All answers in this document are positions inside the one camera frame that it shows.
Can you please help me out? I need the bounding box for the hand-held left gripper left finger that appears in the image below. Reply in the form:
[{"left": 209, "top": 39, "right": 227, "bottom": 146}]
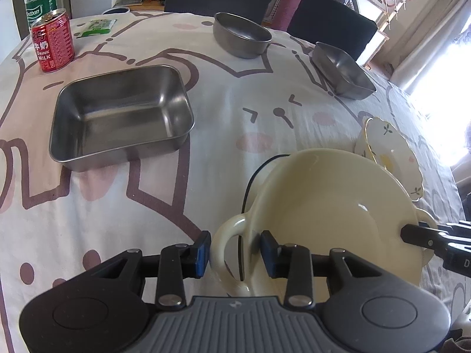
[{"left": 79, "top": 230, "right": 212, "bottom": 310}]

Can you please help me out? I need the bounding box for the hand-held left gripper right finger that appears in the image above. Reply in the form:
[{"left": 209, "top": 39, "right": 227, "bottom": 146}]
[{"left": 259, "top": 230, "right": 392, "bottom": 309}]

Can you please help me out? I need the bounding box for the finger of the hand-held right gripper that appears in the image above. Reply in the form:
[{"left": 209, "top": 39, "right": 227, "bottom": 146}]
[{"left": 400, "top": 222, "right": 447, "bottom": 254}]

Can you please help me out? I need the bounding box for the cream bowl with handles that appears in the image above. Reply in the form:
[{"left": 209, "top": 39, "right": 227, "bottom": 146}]
[{"left": 213, "top": 148, "right": 438, "bottom": 298}]

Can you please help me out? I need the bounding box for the white floral bowl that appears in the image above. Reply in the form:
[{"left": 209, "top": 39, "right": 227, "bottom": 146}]
[{"left": 354, "top": 116, "right": 424, "bottom": 202}]

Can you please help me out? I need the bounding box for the rectangular steel container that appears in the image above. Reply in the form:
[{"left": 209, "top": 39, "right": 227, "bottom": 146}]
[{"left": 49, "top": 64, "right": 195, "bottom": 173}]

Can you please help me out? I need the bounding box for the square steel bowl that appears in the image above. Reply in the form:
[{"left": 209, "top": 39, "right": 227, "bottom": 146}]
[{"left": 311, "top": 41, "right": 378, "bottom": 101}]

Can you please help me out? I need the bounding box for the round steel bowl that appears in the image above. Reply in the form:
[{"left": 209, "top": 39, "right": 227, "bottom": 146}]
[{"left": 213, "top": 12, "right": 273, "bottom": 59}]

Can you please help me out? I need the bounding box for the brown cloth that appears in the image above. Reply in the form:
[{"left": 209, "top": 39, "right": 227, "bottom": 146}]
[{"left": 442, "top": 334, "right": 471, "bottom": 353}]

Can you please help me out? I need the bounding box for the printed cartoon tablecloth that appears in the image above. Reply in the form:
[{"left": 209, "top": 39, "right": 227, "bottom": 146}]
[{"left": 0, "top": 9, "right": 471, "bottom": 353}]

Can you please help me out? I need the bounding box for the green snack packet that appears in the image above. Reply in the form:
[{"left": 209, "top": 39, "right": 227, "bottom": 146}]
[{"left": 77, "top": 18, "right": 117, "bottom": 38}]

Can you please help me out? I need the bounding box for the red drink can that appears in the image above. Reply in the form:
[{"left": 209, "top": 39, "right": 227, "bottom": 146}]
[{"left": 31, "top": 8, "right": 75, "bottom": 73}]

